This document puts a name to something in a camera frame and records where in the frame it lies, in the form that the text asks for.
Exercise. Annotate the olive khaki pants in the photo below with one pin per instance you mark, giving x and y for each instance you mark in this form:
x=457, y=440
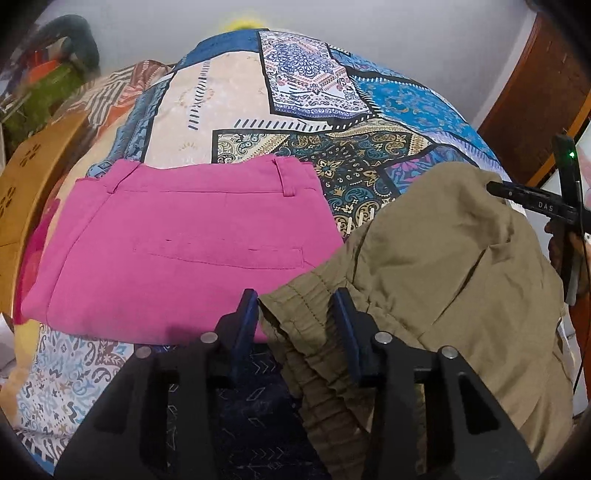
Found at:
x=444, y=264

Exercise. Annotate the person right hand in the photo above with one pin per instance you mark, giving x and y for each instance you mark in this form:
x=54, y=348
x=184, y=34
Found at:
x=556, y=244

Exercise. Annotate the brown wooden door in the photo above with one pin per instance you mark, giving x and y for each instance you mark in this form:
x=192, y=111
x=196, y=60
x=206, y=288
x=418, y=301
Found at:
x=548, y=93

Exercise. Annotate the yellow curved headboard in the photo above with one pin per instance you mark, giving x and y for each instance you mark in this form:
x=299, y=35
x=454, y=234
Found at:
x=243, y=23

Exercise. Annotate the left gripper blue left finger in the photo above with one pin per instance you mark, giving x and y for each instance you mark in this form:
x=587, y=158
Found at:
x=246, y=317

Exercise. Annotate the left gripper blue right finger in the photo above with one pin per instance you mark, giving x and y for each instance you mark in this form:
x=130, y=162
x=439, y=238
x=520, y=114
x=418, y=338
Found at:
x=354, y=329

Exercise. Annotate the pink folded pants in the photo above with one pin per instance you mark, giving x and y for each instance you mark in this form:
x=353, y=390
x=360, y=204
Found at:
x=156, y=256

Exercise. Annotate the grey stuffed pillow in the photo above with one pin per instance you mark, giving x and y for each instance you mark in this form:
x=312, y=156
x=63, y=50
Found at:
x=79, y=45

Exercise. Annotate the green storage box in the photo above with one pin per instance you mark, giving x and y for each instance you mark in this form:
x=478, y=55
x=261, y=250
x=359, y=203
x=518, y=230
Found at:
x=31, y=113

